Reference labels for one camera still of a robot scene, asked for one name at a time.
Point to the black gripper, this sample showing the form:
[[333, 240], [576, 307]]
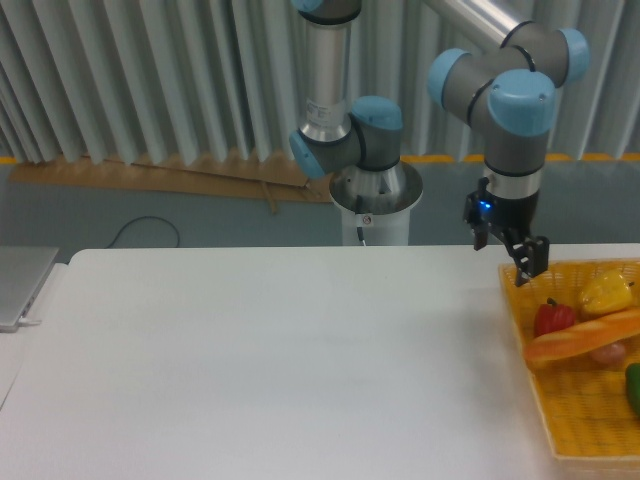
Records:
[[508, 220]]

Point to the orange baguette bread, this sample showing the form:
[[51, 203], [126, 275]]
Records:
[[583, 338]]

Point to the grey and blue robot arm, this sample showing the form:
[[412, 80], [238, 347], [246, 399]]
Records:
[[508, 95]]

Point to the red bell pepper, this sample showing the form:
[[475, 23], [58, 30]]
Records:
[[553, 316]]

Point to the yellow bell pepper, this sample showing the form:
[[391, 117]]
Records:
[[608, 292]]

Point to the pink egg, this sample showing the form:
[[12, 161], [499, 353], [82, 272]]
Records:
[[611, 354]]

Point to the yellow woven basket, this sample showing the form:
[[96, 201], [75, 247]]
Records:
[[583, 405]]

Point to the green vegetable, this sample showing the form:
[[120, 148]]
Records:
[[632, 387]]

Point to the brown cardboard sheet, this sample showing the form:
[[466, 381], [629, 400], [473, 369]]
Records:
[[274, 180]]

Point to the silver laptop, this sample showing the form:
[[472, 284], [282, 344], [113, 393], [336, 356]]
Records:
[[24, 270]]

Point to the white laptop cable plug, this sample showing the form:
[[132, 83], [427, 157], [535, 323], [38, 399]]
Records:
[[27, 322]]

